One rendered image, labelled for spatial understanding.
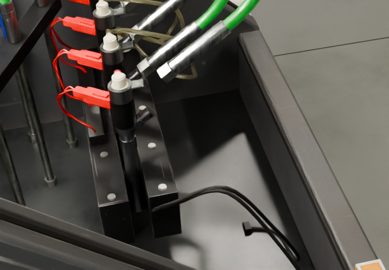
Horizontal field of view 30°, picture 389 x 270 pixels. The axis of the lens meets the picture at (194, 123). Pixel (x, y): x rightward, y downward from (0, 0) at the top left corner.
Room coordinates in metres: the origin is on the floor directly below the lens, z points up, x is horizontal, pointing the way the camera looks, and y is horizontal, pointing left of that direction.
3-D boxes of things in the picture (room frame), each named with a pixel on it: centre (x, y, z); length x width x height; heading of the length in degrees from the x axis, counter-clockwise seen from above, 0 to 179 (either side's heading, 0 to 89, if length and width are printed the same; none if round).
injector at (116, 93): (0.66, 0.07, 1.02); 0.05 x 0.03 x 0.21; 100
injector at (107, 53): (0.74, 0.09, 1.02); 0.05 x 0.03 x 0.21; 100
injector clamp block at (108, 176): (0.78, 0.10, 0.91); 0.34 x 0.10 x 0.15; 10
